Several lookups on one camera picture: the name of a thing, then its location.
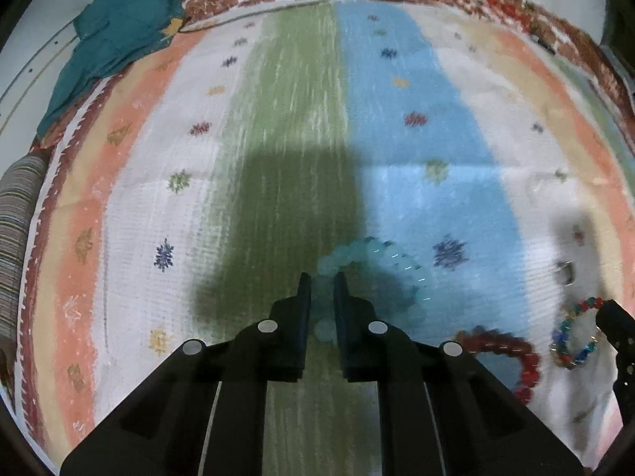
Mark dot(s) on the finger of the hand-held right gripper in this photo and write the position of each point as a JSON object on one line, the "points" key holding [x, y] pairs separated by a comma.
{"points": [[617, 327]]}

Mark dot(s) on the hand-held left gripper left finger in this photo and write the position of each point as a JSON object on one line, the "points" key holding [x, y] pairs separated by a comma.
{"points": [[301, 307]]}

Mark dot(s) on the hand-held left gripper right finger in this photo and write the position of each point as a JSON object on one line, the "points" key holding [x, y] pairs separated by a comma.
{"points": [[342, 307]]}

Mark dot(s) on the striped colourful blanket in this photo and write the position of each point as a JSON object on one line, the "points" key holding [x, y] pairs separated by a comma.
{"points": [[307, 134]]}

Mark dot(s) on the striped grey cushion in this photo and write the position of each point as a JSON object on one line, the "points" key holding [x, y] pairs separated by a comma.
{"points": [[15, 238]]}

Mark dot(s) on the teal cloth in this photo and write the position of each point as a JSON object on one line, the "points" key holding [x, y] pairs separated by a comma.
{"points": [[114, 29]]}

